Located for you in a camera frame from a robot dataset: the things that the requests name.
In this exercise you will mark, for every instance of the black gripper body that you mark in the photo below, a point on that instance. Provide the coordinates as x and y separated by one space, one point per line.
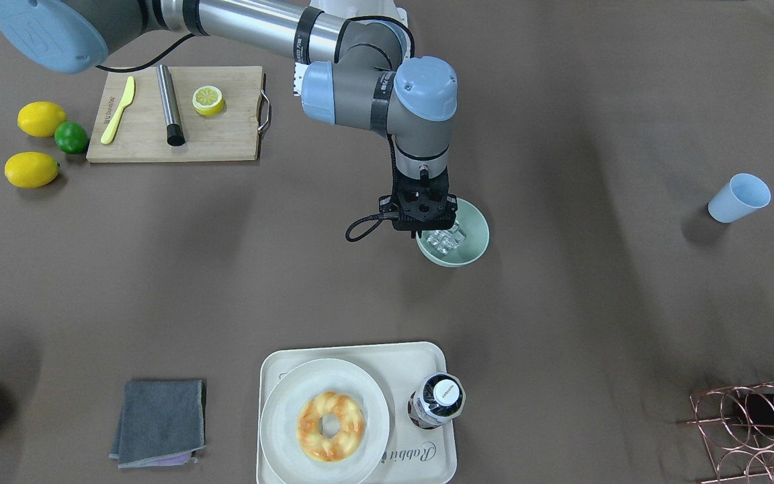
387 202

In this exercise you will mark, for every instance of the light green bowl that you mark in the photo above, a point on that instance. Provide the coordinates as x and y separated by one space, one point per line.
473 223

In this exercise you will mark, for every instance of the light blue cup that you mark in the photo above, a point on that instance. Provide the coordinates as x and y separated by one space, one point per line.
743 194

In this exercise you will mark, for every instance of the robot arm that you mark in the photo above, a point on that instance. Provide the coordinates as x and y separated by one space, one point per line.
359 72

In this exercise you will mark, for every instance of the clear ice cubes in bowl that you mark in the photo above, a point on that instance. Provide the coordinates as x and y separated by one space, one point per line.
444 242

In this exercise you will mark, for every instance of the dark tea bottle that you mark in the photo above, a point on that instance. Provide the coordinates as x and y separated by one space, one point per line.
439 399

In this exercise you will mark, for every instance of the half lemon slice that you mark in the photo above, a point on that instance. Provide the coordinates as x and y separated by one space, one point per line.
208 100

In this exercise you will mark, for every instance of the cream serving tray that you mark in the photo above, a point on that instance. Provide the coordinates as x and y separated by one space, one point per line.
412 454

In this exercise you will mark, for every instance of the white plate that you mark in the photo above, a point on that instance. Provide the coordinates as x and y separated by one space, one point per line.
279 422

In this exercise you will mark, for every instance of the steel muddler black tip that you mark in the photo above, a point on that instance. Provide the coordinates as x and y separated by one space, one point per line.
174 131

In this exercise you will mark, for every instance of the glazed donut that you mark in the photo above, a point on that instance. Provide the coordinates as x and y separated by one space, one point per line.
330 427

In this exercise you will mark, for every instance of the wooden cutting board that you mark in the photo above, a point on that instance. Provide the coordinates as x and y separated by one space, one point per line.
229 136

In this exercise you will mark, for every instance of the yellow plastic knife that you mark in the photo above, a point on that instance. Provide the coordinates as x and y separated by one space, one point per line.
126 100

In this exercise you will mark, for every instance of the grey folded cloth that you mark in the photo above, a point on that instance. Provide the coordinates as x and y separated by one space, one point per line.
161 423

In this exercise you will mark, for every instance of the green lime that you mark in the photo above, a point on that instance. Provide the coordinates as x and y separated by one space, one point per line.
71 138

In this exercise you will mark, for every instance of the yellow lemon upper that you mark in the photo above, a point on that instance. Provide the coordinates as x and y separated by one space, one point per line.
41 119

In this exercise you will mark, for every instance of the yellow lemon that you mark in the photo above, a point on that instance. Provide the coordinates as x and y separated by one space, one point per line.
31 169
41 119

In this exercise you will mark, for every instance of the yellow lemon lower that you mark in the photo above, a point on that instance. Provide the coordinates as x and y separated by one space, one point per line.
31 169

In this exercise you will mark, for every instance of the copper wire bottle rack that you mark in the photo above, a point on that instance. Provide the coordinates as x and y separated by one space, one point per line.
736 425

